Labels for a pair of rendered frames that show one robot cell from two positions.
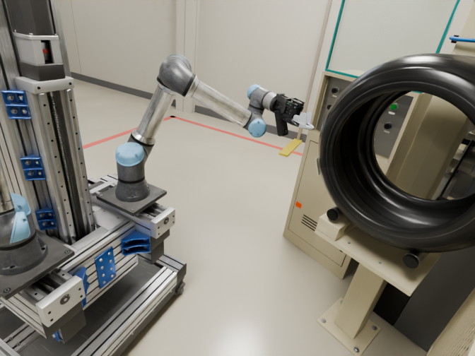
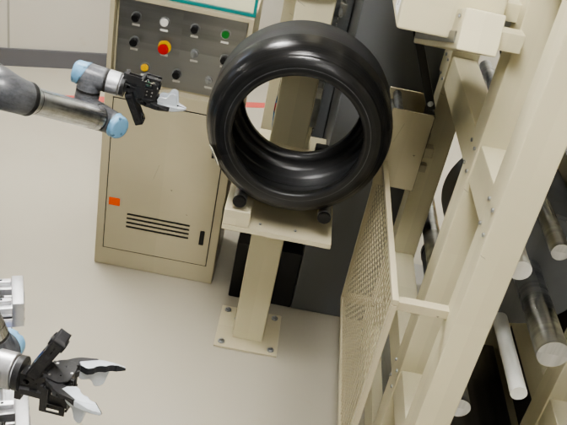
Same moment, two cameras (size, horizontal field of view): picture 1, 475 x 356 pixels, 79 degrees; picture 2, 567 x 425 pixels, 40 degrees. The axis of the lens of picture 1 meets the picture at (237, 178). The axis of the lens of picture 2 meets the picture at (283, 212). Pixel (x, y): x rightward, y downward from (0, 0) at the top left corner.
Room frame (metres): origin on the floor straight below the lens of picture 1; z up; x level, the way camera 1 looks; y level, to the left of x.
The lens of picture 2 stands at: (-0.69, 1.12, 2.22)
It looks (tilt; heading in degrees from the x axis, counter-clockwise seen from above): 31 degrees down; 313
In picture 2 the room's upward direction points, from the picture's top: 12 degrees clockwise
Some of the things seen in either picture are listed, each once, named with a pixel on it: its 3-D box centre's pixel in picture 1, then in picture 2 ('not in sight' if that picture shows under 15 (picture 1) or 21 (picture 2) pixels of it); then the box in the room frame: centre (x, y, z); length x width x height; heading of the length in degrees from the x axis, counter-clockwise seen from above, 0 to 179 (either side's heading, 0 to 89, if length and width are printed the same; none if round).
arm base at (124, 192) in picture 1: (131, 184); not in sight; (1.12, 0.48, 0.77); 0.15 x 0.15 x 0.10
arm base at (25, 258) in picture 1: (17, 246); not in sight; (0.67, 0.68, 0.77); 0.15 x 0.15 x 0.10
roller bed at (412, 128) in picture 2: not in sight; (401, 138); (0.79, -1.01, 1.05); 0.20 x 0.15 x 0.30; 135
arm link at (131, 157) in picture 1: (131, 160); not in sight; (1.13, 0.48, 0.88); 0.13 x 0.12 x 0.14; 7
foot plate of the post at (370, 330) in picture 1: (348, 324); (248, 329); (1.10, -0.75, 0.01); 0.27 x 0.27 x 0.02; 45
